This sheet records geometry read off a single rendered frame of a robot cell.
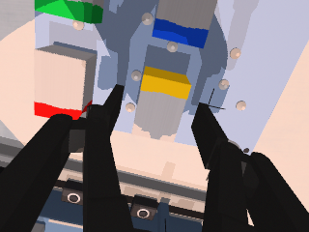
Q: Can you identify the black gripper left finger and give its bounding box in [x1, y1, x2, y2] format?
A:
[0, 84, 134, 232]

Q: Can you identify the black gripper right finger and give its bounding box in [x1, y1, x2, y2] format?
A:
[191, 102, 309, 232]

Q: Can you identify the grey block with blue end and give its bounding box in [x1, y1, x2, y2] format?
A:
[152, 0, 218, 48]

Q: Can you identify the grey block with yellow end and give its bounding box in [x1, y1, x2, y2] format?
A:
[131, 67, 191, 143]

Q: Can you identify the grey block with green end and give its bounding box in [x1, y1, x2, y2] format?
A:
[35, 0, 104, 24]

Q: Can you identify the peach block with red end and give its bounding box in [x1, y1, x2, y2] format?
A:
[34, 44, 97, 120]

